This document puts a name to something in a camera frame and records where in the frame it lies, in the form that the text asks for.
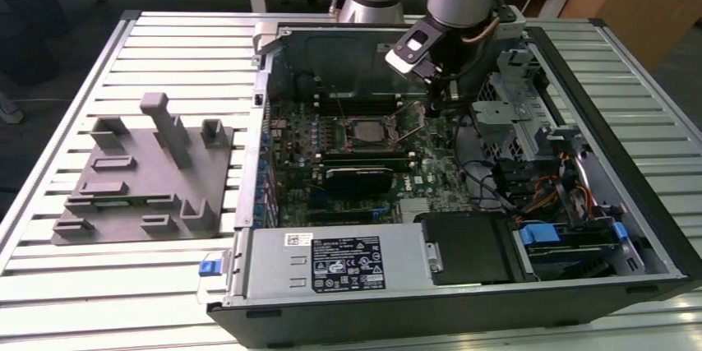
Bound short black expansion slot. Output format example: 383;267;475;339
304;209;402;224

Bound grey plastic parts rack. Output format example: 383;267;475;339
49;91;237;245

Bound black graphics card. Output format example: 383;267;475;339
323;166;395;205

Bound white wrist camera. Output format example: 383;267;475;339
383;21;447;77

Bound black RAM slot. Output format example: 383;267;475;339
312;99;404;106
312;109;406;117
312;104;404;111
312;94;404;101

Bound green motherboard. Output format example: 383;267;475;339
261;91;472;229

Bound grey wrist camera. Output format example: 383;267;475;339
495;5;528;40

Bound CPU socket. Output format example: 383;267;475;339
339;115;406;151

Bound tan cable sleeve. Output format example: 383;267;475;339
459;13;502;44

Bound green RAM stick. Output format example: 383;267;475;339
322;151;414;173
89;197;180;207

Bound black plastic shroud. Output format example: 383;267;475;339
420;210;527;286

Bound black open PC case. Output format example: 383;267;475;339
195;17;702;350

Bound silver finned heatsink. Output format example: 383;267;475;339
402;197;430;224

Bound metal socket cover frame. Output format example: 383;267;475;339
390;99;440;142

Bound silver power supply unit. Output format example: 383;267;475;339
243;225;434;301

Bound silver topped CPU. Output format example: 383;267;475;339
350;119;390;147

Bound grey metal drive cage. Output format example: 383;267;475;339
468;48;591;163

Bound yellow orange power wires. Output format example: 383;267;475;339
518;176;598;223

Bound blue disk carrier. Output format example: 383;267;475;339
518;221;630;252

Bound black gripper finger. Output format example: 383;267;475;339
430;77;460;117

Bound metal disk bay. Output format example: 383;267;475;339
512;219;647;282

